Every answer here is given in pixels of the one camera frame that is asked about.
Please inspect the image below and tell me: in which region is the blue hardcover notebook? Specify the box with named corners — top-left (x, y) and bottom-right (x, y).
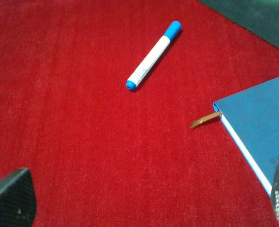
top-left (213, 77), bottom-right (279, 194)

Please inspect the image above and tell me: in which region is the black green Razer mousepad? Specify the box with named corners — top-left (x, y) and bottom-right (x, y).
top-left (201, 0), bottom-right (279, 49)

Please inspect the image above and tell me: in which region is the blue and white marker pen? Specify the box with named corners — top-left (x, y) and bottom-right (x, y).
top-left (126, 21), bottom-right (181, 91)

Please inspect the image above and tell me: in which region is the brown ribbon bookmark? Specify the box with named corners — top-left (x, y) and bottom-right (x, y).
top-left (190, 111), bottom-right (222, 129)

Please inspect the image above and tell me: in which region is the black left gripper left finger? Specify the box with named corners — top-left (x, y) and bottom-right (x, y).
top-left (0, 168), bottom-right (36, 227)

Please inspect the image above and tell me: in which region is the red velvet tablecloth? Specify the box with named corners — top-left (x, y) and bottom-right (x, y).
top-left (0, 0), bottom-right (279, 227)

